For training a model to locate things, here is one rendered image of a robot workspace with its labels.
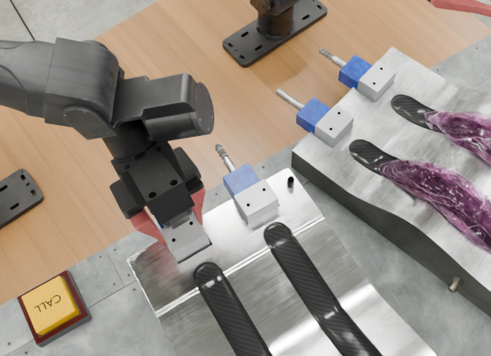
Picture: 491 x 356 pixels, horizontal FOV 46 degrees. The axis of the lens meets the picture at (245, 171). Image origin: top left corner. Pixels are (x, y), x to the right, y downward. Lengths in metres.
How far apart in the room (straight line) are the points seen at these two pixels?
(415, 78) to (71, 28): 1.54
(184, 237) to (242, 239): 0.09
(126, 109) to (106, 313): 0.37
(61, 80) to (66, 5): 1.78
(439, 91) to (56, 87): 0.61
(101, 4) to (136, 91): 1.71
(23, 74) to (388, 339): 0.50
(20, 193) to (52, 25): 1.39
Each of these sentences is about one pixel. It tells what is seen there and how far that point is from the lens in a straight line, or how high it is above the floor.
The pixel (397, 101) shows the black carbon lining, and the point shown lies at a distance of 0.96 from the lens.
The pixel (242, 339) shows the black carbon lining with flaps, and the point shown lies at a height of 0.88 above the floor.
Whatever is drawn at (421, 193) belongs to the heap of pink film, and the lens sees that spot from 0.83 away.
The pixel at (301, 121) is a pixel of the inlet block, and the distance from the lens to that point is 0.91.
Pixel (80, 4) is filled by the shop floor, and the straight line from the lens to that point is 2.35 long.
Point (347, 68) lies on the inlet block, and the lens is 0.96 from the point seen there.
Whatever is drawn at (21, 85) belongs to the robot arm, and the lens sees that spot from 0.58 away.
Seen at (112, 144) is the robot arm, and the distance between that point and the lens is 0.65.
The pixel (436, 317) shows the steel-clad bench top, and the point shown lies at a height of 0.80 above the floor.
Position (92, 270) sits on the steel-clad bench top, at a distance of 0.91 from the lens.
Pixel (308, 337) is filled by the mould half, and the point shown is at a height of 0.89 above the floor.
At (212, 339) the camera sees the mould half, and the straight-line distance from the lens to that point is 0.77.
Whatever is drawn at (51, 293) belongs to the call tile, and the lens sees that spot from 0.88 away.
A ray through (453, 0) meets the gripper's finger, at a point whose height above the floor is 1.18.
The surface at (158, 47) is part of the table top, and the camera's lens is 1.09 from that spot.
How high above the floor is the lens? 1.63
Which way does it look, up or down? 63 degrees down
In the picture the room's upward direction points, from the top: 5 degrees counter-clockwise
